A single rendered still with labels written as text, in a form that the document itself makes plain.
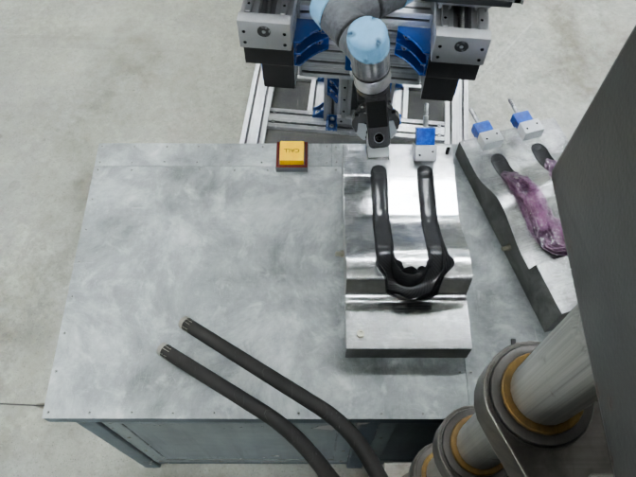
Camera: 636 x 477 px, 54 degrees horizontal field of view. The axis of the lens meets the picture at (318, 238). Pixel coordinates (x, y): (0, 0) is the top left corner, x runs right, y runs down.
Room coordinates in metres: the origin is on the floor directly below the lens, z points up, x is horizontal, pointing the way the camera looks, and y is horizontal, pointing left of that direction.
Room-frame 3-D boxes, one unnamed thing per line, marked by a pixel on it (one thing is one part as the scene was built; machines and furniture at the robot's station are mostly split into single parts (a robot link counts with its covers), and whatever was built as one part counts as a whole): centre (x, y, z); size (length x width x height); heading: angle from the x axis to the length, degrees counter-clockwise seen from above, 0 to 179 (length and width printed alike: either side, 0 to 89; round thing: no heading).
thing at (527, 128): (1.03, -0.51, 0.86); 0.13 x 0.05 x 0.05; 17
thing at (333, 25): (0.97, -0.05, 1.24); 0.11 x 0.11 x 0.08; 35
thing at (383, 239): (0.68, -0.20, 0.92); 0.35 x 0.16 x 0.09; 0
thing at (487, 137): (0.99, -0.41, 0.86); 0.13 x 0.05 x 0.05; 17
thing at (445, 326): (0.67, -0.19, 0.87); 0.50 x 0.26 x 0.14; 0
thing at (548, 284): (0.75, -0.55, 0.86); 0.50 x 0.26 x 0.11; 17
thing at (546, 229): (0.75, -0.54, 0.90); 0.26 x 0.18 x 0.08; 17
